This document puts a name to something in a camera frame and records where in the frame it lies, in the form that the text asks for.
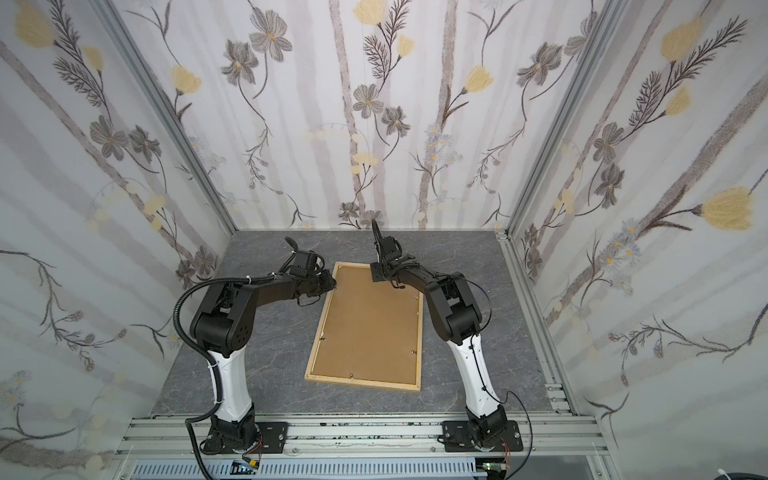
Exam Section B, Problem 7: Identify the small green circuit board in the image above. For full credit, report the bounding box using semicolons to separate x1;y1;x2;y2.
230;459;260;475

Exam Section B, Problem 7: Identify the left corner aluminium post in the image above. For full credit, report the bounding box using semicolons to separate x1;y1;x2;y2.
89;0;238;236

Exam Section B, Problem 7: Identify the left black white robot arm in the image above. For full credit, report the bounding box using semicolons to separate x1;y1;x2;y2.
187;237;336;455

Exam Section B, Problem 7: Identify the brown frame backing board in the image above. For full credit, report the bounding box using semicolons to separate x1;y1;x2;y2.
310;265;420;385

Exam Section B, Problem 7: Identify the right corner aluminium post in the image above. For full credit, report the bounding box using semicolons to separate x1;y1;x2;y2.
504;0;628;237

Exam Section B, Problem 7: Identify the right black cable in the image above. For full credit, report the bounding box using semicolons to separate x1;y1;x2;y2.
461;278;535;480

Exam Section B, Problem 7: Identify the wooden picture frame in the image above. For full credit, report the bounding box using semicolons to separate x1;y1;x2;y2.
304;260;425;393

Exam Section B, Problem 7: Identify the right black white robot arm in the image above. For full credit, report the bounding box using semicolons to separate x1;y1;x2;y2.
370;227;508;449

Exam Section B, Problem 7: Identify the black mounting plate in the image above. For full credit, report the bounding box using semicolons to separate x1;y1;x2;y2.
203;421;289;455
438;420;524;453

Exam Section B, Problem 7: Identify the corner aluminium post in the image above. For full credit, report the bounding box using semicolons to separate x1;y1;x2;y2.
89;0;238;236
504;0;628;237

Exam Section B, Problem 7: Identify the left black corrugated cable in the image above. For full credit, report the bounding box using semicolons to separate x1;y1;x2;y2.
172;275;259;480

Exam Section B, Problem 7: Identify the white slotted cable duct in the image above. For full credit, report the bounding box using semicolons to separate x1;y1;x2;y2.
128;458;481;480

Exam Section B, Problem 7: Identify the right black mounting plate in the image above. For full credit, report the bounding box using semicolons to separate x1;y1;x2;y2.
438;420;524;453

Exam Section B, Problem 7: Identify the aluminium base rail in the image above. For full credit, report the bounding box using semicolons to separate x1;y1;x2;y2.
115;412;609;459

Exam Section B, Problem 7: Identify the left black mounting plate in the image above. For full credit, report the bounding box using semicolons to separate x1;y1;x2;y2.
203;421;289;455

